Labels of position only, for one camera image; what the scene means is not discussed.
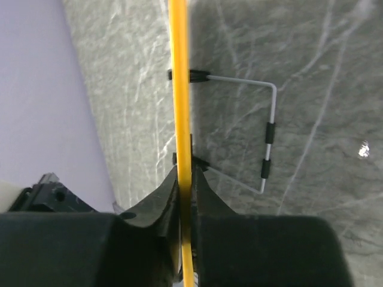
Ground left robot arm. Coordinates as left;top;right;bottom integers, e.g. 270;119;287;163
1;173;95;212

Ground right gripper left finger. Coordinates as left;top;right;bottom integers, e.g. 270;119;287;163
1;169;181;286

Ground whiteboard wire stand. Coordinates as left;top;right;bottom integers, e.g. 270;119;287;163
166;68;278;196

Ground yellow framed whiteboard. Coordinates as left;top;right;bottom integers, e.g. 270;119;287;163
168;1;194;286

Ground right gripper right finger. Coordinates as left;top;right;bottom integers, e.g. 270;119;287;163
191;167;354;286

